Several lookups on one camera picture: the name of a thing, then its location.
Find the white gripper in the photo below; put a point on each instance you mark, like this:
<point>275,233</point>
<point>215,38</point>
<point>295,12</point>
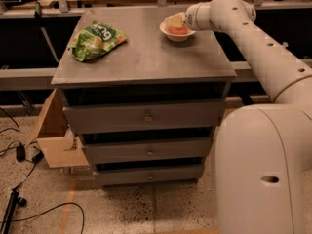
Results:
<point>192,19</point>

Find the black power adapter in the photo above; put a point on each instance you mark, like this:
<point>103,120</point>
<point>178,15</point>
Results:
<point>20,153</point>

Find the grey metal rail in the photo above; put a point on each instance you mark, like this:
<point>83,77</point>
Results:
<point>26,79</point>

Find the middle grey drawer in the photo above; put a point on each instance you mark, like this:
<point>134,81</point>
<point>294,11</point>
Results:
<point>147,150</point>

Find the grey drawer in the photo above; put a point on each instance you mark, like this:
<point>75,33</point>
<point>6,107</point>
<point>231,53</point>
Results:
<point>148,175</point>
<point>144,116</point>
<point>147,150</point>

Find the grey drawer cabinet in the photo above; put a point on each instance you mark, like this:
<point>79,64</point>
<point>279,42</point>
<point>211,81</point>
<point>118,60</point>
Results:
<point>148,68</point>

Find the top grey drawer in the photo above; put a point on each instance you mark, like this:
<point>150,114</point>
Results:
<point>144,116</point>

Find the black tripod leg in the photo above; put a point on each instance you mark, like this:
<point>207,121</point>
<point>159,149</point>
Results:
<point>14,200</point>

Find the brown cardboard box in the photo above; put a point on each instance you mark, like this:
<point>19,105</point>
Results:
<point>61,148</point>

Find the bottom grey drawer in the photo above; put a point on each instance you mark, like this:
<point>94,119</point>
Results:
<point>148,175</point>

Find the green snack bag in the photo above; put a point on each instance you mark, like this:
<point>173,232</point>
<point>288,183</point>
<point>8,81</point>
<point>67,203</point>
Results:
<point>96,40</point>

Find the red apple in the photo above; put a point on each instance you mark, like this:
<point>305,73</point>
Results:
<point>178,31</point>

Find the white paper bowl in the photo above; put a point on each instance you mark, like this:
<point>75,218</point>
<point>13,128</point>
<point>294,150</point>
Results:
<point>174,37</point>

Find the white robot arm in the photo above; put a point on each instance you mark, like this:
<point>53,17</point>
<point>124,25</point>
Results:
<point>261,150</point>

